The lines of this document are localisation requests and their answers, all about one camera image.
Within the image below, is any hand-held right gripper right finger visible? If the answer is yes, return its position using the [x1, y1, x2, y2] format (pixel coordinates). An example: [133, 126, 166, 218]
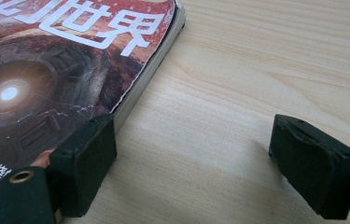
[268, 113, 350, 220]

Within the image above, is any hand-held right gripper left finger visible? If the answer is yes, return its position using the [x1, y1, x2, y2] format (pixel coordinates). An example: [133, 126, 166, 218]
[48, 113, 118, 218]

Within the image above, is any red illustrated magazine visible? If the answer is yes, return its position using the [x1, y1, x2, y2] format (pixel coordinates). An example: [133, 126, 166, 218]
[0, 0, 187, 217]

